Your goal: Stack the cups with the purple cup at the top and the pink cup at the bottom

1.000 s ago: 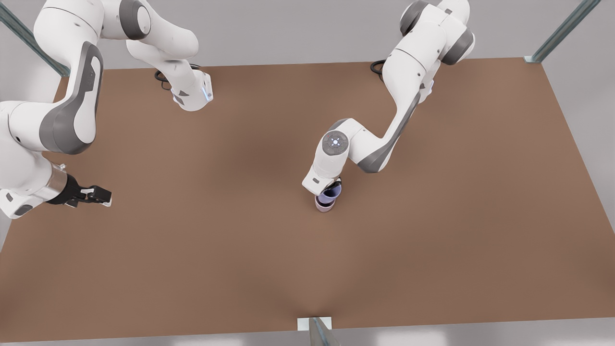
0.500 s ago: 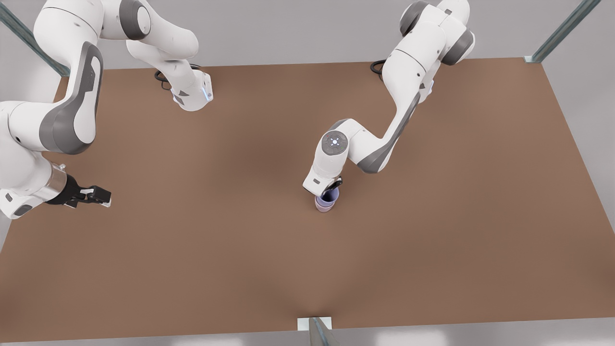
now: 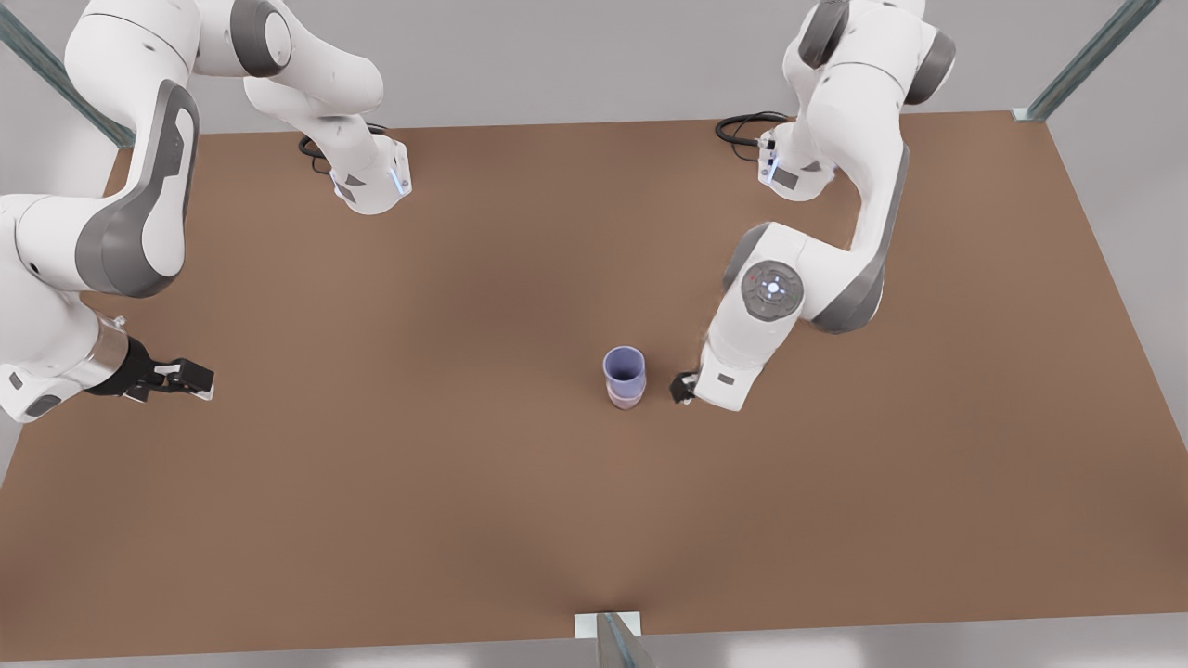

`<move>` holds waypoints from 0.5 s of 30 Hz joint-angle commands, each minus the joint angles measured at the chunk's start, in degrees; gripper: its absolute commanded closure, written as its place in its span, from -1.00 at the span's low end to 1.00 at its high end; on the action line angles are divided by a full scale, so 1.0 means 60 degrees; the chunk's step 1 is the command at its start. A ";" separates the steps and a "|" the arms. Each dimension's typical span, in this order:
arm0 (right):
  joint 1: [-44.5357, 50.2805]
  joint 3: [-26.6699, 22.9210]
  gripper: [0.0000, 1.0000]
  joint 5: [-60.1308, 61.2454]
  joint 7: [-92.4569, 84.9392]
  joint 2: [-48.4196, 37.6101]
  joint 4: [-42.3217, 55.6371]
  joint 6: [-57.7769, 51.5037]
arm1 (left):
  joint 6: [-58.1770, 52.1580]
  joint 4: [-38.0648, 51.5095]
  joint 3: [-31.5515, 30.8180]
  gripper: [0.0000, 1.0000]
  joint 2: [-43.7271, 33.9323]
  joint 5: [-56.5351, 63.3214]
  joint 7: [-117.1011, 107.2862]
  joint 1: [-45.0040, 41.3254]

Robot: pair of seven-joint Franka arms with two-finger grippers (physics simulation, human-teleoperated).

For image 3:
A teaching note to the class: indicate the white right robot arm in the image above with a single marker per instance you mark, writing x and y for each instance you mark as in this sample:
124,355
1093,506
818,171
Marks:
139,121

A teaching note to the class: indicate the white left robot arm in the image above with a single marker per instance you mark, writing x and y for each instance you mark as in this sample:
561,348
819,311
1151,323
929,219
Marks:
854,130

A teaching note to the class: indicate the pink cup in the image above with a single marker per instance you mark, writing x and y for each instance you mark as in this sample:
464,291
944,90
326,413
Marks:
626,401

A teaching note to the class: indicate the purple cup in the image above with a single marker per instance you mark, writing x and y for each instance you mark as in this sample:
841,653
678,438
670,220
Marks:
625,367

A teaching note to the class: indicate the silver frame post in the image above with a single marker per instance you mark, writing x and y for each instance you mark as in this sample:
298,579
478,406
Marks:
56,74
1086,56
613,640

